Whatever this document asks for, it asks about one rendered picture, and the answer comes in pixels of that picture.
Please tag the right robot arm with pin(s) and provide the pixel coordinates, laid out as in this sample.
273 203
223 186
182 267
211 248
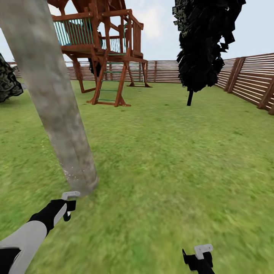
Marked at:
202 260

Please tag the bush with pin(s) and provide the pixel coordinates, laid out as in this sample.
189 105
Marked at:
8 83

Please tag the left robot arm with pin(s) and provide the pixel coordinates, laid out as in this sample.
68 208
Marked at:
18 249

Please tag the pesticide atomizer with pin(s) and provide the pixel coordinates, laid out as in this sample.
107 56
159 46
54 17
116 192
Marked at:
67 216

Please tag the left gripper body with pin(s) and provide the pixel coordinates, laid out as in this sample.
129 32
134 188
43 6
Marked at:
70 205

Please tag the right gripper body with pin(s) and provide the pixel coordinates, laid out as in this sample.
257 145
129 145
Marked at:
195 264

